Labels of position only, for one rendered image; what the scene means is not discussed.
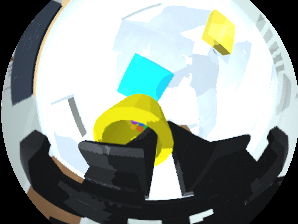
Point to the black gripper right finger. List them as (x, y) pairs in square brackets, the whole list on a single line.
[(193, 155)]

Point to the yellow block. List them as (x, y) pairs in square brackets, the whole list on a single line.
[(219, 32)]

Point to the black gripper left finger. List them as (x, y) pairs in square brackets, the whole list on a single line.
[(138, 156)]

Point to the yellow cup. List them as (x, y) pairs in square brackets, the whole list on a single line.
[(113, 126)]

